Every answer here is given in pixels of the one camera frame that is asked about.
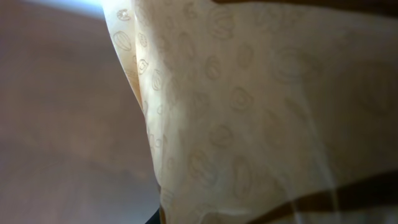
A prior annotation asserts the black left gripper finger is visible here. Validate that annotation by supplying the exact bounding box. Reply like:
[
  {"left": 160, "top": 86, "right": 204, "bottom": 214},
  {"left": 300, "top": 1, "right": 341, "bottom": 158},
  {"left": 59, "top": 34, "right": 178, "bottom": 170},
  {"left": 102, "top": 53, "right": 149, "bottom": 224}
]
[{"left": 145, "top": 208, "right": 161, "bottom": 224}]

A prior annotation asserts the beige snack bag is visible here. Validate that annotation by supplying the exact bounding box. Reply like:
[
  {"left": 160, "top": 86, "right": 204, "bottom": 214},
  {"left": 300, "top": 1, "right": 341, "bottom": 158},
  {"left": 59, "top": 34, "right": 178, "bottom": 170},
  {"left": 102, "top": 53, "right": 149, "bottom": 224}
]
[{"left": 103, "top": 0, "right": 397, "bottom": 223}]

